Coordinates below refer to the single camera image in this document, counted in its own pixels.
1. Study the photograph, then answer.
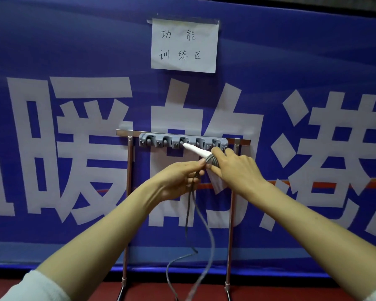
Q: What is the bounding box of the grey skipping rope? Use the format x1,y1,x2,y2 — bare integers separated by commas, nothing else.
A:
165,153,220,301

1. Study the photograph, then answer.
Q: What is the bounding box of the white skipping rope handle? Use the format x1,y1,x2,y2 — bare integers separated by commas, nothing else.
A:
182,143,215,164

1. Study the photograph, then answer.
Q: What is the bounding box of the person's left hand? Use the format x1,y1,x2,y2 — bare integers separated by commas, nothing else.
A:
150,159,207,207

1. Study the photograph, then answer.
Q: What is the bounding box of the white paper sign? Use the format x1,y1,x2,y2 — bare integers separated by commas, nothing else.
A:
150,19,220,74

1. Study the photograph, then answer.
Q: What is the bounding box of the blue banner with white print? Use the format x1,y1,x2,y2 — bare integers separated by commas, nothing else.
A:
0,0,376,277

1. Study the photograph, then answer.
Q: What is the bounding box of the grey clip holder rail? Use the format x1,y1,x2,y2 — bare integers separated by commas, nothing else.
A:
138,133,229,151

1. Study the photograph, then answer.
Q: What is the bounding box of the person's right hand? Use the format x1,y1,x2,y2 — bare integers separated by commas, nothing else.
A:
206,147,269,202

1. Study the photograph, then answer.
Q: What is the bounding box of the clear tape strip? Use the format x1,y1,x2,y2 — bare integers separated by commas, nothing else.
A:
146,17,222,26

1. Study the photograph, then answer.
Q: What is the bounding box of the person's right forearm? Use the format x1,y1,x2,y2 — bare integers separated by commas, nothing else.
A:
245,180,376,301

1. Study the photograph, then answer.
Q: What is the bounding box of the copper metal rack frame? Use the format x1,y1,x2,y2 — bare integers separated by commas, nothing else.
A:
116,129,251,301

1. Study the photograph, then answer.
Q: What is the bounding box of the person's left forearm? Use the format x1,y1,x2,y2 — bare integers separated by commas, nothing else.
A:
35,181,163,301

